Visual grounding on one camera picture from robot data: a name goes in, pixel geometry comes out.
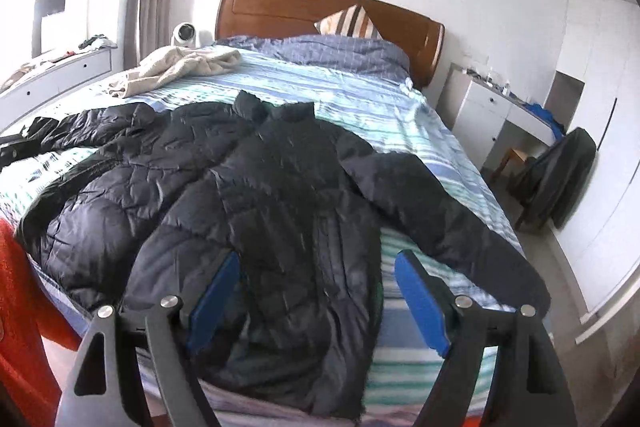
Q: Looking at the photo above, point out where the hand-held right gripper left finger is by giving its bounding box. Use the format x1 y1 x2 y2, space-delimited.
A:
54 251 242 427

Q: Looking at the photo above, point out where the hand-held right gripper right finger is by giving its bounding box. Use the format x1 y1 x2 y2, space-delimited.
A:
394 249 580 427

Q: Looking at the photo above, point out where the black puffer jacket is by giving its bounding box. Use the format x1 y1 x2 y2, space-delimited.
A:
15 89 551 423

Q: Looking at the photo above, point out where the wooden stool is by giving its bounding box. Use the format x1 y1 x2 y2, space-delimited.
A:
490 147 538 230

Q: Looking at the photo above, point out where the bed with striped sheet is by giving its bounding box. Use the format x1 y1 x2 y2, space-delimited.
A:
0 34 551 427

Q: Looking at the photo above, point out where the dark garment on stool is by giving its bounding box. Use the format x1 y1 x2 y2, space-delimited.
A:
510 127 598 230

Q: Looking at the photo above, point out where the person's orange clothing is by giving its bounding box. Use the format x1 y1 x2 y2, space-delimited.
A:
0 217 83 420

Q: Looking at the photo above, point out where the white desk with drawers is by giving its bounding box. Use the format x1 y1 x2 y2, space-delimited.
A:
442 62 568 170

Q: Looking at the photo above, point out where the blue item on desk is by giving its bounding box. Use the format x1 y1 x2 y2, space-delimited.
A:
525 103 568 138

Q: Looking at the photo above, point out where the beige blanket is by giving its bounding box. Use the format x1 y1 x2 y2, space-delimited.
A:
102 46 243 100

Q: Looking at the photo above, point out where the blue-grey checked duvet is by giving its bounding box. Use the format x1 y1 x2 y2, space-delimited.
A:
212 34 413 82

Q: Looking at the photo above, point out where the small white fan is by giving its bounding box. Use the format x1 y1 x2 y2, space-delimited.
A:
170 22 211 48

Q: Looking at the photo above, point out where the white drawer cabinet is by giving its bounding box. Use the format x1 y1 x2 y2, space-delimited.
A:
0 44 118 132

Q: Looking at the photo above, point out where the white wardrobe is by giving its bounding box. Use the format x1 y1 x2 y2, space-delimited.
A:
532 0 640 343

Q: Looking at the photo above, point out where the brown striped pillow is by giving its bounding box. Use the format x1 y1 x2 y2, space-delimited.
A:
314 5 383 40

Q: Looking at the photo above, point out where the wooden headboard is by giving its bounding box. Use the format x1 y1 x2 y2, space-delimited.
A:
215 0 446 88

